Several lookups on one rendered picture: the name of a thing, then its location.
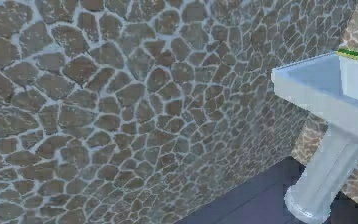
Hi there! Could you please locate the green and yellow sponge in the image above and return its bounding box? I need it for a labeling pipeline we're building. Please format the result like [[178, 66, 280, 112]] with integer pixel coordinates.
[[335, 48, 358, 61]]

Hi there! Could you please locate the white pedestal sink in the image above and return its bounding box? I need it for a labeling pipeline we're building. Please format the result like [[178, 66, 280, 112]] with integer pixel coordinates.
[[271, 52, 358, 224]]

